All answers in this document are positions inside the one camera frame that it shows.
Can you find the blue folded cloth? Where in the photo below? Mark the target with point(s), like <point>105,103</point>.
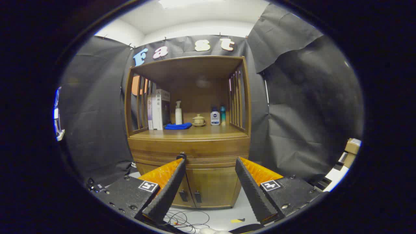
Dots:
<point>178,126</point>

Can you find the white pump bottle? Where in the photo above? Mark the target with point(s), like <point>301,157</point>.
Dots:
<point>178,115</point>

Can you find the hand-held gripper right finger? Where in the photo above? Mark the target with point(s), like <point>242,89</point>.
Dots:
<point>253,191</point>

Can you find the teal slim bottle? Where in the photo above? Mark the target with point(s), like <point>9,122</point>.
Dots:
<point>223,115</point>

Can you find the yellow floor tape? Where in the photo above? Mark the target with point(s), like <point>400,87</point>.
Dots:
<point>236,221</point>

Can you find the brown wooden cabinet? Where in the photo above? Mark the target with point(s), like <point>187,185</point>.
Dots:
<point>195,65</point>

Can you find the beige lidded teacup with saucer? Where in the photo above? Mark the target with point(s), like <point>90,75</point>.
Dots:
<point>198,121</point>

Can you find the ceiling light panel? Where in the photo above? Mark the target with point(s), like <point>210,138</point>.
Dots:
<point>182,3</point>

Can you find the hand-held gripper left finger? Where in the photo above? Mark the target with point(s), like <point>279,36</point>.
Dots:
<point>169,191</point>

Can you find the thin pale purple book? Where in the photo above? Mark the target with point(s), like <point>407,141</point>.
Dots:
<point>149,113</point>

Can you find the wooden drawer with black knob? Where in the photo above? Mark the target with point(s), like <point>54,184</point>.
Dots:
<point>211,151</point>

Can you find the small black floor device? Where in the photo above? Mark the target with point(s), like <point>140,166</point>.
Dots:
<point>97,187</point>

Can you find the white and blue object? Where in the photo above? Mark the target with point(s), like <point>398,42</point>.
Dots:
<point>58,126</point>

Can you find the white lotion bottle blue cap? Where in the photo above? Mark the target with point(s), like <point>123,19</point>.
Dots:
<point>214,118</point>

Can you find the thick white book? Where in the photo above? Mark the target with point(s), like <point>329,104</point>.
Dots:
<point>157,110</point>

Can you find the wooden cabinet door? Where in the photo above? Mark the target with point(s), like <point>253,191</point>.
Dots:
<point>189,185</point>
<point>214,185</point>

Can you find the cardboard box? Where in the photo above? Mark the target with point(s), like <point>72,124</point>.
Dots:
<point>352,148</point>

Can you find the wooden countertop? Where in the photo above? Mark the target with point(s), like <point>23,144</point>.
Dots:
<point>214,131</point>

